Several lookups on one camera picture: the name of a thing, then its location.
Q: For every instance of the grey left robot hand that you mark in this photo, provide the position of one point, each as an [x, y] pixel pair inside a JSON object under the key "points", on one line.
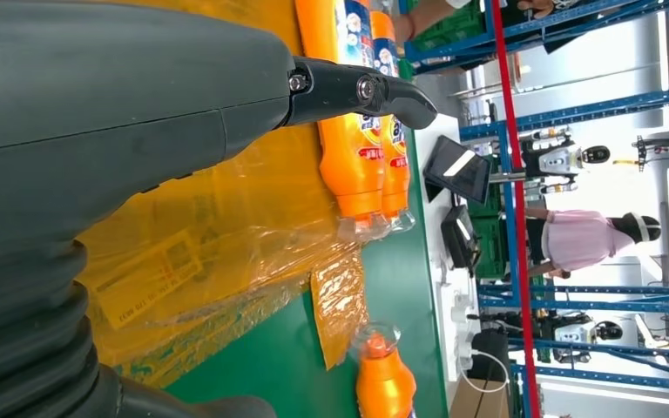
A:
{"points": [[109, 104]]}

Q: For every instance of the yellow plastic sheet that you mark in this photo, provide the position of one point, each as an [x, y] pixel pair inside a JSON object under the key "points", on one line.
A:
{"points": [[225, 231]]}

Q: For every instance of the green plastic crate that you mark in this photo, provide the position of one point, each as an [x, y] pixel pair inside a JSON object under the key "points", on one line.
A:
{"points": [[491, 242], [450, 29]]}

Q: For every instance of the black tablet on stand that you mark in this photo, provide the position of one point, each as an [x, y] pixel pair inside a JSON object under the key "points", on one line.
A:
{"points": [[456, 167]]}

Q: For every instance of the black label printer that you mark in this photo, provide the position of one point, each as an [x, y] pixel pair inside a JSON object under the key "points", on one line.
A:
{"points": [[460, 236]]}

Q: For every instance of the red vertical pole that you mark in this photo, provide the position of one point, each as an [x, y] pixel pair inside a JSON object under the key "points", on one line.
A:
{"points": [[513, 173]]}

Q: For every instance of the white power strip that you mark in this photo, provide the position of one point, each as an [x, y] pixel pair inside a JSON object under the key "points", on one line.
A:
{"points": [[460, 323]]}

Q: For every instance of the black hard case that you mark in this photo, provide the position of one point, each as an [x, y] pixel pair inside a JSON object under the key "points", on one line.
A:
{"points": [[490, 346]]}

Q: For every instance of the white black humanoid robot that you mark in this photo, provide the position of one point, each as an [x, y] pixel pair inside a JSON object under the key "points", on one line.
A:
{"points": [[582, 337], [559, 161]]}

